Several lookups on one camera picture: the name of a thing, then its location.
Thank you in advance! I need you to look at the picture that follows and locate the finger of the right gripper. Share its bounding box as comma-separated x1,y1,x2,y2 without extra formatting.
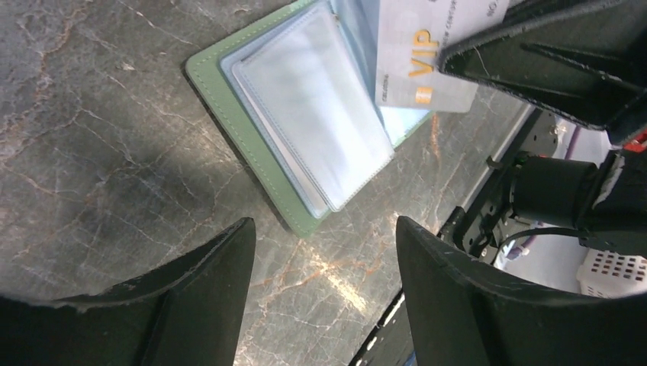
439,1,646,130

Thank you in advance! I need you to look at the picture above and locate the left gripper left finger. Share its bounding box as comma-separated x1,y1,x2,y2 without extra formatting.
1,217,256,365

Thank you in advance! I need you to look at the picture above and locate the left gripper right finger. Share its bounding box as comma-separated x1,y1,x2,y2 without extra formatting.
396,216,646,365

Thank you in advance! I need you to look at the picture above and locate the silver VIP card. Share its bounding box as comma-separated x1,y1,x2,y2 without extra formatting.
375,0,510,113

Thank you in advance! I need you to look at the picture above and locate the green card holder wallet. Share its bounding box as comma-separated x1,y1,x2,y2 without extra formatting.
185,1,431,238

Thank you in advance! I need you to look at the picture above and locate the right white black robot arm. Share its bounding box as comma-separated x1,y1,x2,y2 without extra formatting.
439,1,646,257

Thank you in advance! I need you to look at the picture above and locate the white perforated basket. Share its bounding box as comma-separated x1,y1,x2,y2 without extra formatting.
576,249,646,298

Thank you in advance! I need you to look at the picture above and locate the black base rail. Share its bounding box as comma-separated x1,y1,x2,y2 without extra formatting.
352,109,559,365

